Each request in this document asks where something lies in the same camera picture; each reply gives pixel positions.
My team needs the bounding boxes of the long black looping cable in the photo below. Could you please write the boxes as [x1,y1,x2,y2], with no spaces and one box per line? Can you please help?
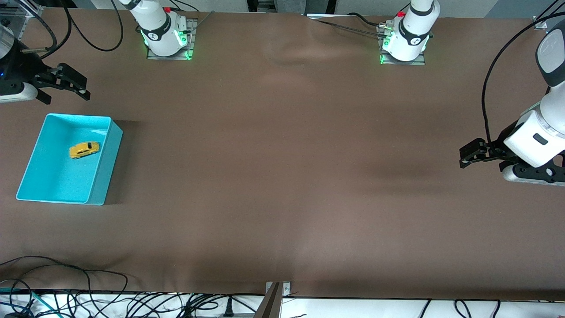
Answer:
[0,255,129,305]

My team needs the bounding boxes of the brown table cover cloth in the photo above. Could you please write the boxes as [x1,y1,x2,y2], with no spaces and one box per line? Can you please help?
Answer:
[0,8,565,302]

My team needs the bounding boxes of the black power cable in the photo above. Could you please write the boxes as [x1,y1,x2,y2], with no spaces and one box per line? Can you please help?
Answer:
[347,12,389,28]

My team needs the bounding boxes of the tangled black cables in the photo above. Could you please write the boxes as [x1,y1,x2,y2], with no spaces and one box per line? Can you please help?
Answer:
[0,289,265,318]

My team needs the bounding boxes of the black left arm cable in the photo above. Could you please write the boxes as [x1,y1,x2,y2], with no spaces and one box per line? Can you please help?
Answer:
[481,13,552,143]

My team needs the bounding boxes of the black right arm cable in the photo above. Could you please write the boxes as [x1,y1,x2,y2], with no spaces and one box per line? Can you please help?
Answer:
[60,0,124,52]

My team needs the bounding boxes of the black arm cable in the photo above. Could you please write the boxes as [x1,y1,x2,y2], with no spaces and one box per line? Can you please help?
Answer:
[60,0,124,52]
[481,13,552,143]

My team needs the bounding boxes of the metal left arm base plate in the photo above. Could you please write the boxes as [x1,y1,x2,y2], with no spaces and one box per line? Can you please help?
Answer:
[379,24,427,66]

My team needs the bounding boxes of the yellow toy beetle car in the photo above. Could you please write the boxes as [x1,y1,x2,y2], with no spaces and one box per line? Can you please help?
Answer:
[69,141,100,159]

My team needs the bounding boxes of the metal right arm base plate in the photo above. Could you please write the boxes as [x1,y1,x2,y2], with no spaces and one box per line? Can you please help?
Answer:
[147,18,195,61]

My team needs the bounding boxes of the teal cable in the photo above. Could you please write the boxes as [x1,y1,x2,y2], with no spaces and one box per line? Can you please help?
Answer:
[0,287,45,318]

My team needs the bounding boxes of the turquoise plastic bin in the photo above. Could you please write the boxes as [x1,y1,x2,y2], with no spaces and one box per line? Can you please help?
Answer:
[16,114,123,206]

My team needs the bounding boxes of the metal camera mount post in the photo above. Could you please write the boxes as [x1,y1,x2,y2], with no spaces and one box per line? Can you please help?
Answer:
[254,281,292,318]

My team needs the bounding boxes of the black cable with metal plug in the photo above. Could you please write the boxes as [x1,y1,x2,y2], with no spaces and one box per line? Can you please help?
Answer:
[21,0,57,55]

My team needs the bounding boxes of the thin grey cable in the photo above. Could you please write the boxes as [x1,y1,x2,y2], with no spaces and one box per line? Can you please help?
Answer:
[190,11,215,32]

